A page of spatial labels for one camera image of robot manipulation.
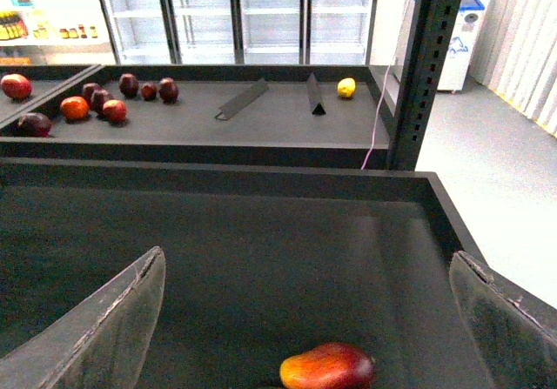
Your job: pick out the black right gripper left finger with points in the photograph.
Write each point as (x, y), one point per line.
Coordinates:
(100, 343)

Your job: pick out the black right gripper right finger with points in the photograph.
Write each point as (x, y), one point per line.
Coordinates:
(513, 332)

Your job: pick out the red apple on shelf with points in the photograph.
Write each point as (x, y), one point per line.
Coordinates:
(115, 111)

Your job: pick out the black lower shelf tray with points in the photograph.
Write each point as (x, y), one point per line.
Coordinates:
(261, 264)

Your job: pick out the black shelf tray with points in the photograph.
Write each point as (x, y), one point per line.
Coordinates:
(261, 264)
(276, 129)

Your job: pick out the red orange mango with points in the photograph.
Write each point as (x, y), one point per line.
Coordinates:
(331, 365)

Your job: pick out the dark purple fruit front left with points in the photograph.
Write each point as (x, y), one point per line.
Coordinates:
(34, 124)

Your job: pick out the orange fruit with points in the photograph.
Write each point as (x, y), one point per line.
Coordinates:
(74, 108)

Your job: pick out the dark red fruit pair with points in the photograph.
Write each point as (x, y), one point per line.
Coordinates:
(96, 96)

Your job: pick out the small dark red fruit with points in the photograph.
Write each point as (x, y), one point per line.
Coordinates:
(149, 91)

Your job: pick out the dark red fruit back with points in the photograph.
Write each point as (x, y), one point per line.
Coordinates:
(128, 85)

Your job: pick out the dark red fruit right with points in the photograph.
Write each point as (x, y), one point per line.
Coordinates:
(168, 90)

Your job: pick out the red fruit far left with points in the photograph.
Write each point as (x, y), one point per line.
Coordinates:
(16, 86)

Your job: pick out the black flat divider strip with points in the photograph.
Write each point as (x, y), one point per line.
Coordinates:
(242, 100)

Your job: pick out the yellow lemon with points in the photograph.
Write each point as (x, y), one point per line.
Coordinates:
(346, 88)

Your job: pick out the black upper shelf tray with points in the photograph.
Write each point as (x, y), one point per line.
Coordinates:
(276, 129)

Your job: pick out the black triangular divider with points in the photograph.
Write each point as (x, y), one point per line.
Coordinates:
(314, 96)

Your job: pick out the white blue chest freezer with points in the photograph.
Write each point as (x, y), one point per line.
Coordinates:
(460, 48)

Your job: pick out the glass door refrigerator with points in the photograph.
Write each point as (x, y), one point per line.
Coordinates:
(240, 31)

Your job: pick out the bottles on white shelf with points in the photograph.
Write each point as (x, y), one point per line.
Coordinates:
(16, 24)

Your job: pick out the black metal shelf post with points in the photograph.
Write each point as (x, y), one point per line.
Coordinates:
(429, 37)

